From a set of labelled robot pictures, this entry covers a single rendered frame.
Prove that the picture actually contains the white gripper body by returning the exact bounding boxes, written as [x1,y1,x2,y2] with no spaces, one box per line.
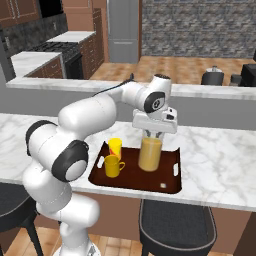
[131,109,179,135]

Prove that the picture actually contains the glass pitcher with orange juice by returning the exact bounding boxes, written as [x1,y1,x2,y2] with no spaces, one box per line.
[137,129,165,173]

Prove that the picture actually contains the dark brown tray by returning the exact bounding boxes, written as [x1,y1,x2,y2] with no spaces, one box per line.
[87,141,183,195]

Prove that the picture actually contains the yellow mug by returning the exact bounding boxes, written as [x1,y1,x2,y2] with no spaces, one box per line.
[103,154,126,179]

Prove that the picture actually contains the black and silver pot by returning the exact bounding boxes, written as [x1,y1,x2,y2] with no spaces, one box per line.
[200,65,225,86]

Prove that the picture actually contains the small dark grey box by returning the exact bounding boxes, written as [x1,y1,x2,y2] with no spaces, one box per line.
[229,73,243,87]

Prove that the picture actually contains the black bar stool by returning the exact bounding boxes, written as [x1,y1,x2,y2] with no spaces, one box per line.
[0,181,45,256]
[138,198,218,256]

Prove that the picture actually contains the brown base cabinets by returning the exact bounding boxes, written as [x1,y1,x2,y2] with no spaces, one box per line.
[25,8,105,80]

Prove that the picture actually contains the grey fridge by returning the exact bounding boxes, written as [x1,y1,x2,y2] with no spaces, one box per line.
[107,0,141,65]

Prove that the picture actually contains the black appliance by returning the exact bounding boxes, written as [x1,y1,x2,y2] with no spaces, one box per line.
[239,63,256,88]

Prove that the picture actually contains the black stove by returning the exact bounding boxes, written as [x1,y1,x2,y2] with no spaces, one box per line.
[26,41,84,80]

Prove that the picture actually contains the brown wall cabinets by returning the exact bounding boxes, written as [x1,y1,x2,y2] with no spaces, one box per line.
[0,0,94,29]

